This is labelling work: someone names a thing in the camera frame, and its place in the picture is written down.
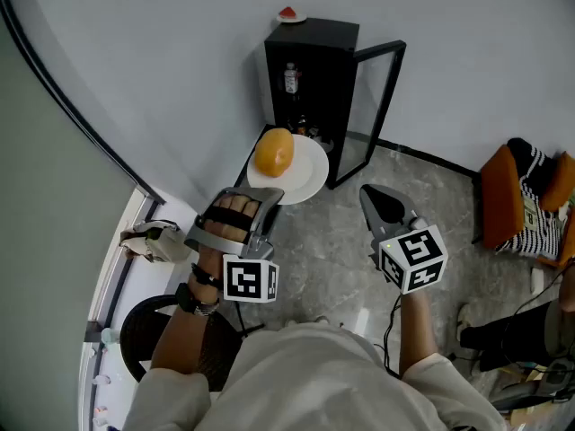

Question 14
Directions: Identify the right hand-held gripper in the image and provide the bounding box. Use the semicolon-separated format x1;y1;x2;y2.
358;183;449;295

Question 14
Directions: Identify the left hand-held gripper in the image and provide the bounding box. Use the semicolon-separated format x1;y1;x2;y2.
184;186;286;304

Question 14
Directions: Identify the large white plate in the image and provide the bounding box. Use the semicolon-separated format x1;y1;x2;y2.
246;133;331;207

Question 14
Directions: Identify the orange fruit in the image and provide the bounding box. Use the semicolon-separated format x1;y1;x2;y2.
254;128;296;179

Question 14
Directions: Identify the black mini fridge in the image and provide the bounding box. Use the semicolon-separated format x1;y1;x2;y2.
263;17;408;191

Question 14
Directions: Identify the person's right forearm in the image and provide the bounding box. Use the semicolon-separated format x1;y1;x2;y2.
397;287;440;376

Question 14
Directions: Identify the person's left forearm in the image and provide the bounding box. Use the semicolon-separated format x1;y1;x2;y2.
150;244;226;376

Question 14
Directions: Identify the person's left hand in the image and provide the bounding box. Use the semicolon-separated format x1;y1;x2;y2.
201;194;262;242

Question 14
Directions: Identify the orange armchair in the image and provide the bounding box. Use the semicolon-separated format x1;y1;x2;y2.
479;144;575;268

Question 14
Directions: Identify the black wrist band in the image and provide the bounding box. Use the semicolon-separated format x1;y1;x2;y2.
190;262;225;291

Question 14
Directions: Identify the clear plastic bottle red label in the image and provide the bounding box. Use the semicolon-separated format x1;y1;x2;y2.
283;62;301;95

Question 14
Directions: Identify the beige handbag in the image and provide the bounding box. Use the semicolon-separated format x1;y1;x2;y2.
119;219;192;264

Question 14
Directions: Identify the black and white striped garment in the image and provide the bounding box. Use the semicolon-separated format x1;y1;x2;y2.
496;136;568;259

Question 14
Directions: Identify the black smartwatch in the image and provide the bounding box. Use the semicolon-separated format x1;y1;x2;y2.
174;282;199;316

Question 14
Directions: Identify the person's white shirt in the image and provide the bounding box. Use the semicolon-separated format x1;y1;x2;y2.
121;321;509;431

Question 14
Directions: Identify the black mesh chair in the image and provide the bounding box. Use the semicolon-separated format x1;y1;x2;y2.
119;294;243;393

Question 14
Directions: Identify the black cable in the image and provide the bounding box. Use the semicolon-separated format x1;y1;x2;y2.
381;294;404;379

